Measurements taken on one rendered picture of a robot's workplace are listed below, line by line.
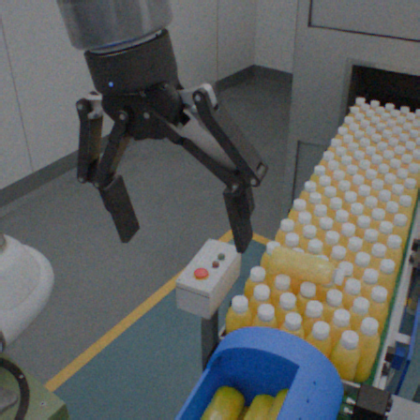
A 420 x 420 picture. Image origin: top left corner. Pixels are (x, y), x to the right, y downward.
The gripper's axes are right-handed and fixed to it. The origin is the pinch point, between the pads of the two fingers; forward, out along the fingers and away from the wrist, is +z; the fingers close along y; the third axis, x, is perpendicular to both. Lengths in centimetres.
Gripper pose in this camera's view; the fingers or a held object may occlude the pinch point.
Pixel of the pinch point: (182, 231)
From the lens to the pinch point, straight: 52.3
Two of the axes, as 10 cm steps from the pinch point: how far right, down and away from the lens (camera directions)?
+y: -9.0, -0.4, 4.3
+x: -3.8, 5.6, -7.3
